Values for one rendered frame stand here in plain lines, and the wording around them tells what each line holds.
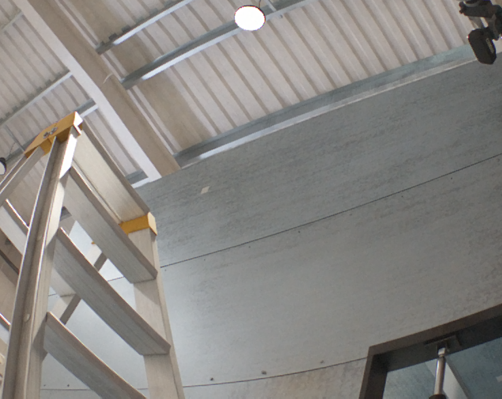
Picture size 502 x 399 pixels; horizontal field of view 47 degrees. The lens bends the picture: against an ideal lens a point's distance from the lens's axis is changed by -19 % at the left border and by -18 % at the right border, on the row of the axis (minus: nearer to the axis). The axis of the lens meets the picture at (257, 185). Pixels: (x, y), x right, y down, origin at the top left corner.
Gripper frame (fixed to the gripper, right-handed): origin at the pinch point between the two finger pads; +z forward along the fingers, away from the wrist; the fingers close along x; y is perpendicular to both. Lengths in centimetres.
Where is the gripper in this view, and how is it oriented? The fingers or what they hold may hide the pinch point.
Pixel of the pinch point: (490, 33)
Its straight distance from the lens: 208.1
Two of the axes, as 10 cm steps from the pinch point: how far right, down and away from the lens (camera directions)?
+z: 5.4, 6.9, 4.9
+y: -6.6, 7.0, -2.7
